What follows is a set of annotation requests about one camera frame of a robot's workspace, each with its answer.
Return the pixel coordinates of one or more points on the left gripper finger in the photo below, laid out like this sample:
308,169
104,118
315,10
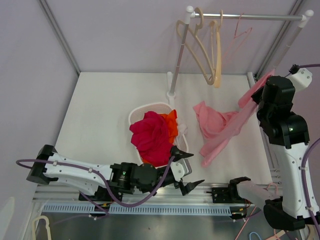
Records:
178,154
186,189

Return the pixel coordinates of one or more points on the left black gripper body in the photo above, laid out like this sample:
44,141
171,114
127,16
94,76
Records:
160,173

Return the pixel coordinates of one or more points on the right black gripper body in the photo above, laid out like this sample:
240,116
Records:
257,97

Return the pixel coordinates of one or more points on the magenta t shirt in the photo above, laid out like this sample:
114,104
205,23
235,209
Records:
152,137

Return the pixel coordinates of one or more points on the orange t shirt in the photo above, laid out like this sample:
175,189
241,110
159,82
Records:
171,122

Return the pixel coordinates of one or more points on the pink garment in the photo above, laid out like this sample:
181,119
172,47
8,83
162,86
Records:
218,128

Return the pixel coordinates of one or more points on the beige hanger of white shirt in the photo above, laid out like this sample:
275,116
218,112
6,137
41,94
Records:
189,27

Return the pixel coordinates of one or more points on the beige hanger of orange shirt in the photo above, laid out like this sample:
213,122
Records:
215,27

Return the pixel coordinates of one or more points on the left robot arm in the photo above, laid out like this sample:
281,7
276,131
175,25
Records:
109,182

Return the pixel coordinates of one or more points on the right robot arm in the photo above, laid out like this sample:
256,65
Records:
288,136

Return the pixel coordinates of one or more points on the blue hanger on floor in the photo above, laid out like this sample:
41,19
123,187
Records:
254,236

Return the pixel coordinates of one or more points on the beige hanger on floor right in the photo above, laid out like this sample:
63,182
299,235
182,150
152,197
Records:
308,233

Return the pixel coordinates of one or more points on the metal clothes rack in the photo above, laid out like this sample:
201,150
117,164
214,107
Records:
302,19

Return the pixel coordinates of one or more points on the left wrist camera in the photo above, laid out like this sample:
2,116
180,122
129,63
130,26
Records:
180,169

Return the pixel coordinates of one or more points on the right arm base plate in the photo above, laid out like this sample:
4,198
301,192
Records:
227,196

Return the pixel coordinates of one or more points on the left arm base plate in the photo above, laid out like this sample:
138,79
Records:
101,203

